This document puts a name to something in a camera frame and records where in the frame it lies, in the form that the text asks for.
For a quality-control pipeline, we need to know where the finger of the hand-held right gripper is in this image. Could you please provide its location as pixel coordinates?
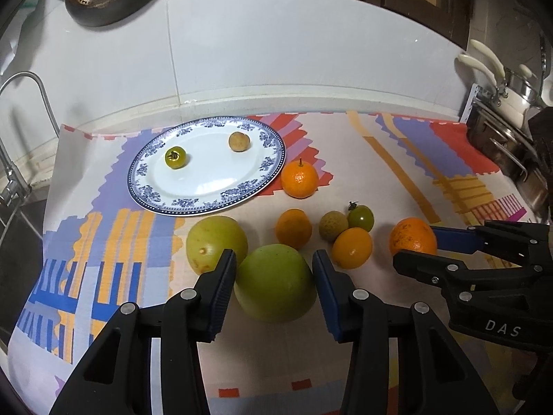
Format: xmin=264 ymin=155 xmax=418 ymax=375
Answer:
xmin=392 ymin=250 xmax=545 ymax=308
xmin=431 ymin=220 xmax=553 ymax=269

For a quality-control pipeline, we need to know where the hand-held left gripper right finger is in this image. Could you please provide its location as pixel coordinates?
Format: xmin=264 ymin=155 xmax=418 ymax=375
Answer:
xmin=312 ymin=249 xmax=504 ymax=415

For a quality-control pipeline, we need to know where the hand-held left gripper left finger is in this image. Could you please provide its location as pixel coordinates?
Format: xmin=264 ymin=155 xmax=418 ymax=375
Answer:
xmin=49 ymin=248 xmax=237 ymax=415

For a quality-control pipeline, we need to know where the speckled orange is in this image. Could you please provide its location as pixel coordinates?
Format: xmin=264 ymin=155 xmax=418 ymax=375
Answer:
xmin=389 ymin=217 xmax=438 ymax=257

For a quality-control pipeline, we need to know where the green apple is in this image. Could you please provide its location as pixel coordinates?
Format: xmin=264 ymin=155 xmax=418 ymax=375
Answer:
xmin=234 ymin=244 xmax=318 ymax=323

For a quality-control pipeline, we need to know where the smooth oval orange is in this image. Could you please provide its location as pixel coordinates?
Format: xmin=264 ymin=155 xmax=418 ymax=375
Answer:
xmin=332 ymin=227 xmax=373 ymax=269

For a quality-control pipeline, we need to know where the yellow-green apple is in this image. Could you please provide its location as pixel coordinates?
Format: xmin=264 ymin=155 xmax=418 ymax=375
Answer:
xmin=186 ymin=215 xmax=249 ymax=275

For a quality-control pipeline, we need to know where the green tomato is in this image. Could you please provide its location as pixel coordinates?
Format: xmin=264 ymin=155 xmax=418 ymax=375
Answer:
xmin=347 ymin=201 xmax=375 ymax=232
xmin=165 ymin=146 xmax=188 ymax=170

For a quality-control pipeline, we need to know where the brown longan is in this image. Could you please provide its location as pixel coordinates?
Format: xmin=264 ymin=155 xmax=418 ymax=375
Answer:
xmin=228 ymin=131 xmax=251 ymax=153
xmin=319 ymin=210 xmax=349 ymax=242

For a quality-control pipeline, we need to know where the small round orange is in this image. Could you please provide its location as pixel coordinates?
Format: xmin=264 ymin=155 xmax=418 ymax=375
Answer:
xmin=275 ymin=209 xmax=313 ymax=249

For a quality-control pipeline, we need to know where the tangerine with green stem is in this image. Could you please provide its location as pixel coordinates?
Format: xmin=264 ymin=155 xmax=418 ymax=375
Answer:
xmin=281 ymin=158 xmax=319 ymax=200

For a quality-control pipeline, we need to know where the blue patterned white plate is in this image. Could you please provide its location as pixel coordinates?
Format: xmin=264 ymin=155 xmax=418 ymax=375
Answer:
xmin=126 ymin=116 xmax=287 ymax=217

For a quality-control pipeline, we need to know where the colourful printed mat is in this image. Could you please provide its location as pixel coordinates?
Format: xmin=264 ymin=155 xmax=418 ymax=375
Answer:
xmin=9 ymin=111 xmax=553 ymax=415

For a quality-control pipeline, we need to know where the white perforated rack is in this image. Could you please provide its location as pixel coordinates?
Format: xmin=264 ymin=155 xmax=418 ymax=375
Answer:
xmin=460 ymin=84 xmax=481 ymax=124

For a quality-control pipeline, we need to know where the steel sink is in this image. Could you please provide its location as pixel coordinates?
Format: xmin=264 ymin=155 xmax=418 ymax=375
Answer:
xmin=0 ymin=194 xmax=49 ymax=338

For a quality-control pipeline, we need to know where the chrome pull-down faucet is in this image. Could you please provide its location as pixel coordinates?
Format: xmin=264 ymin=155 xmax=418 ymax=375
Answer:
xmin=0 ymin=71 xmax=61 ymax=208

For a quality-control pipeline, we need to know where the cream-handled steel pot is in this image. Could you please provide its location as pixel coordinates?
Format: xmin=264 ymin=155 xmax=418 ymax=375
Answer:
xmin=470 ymin=39 xmax=543 ymax=101

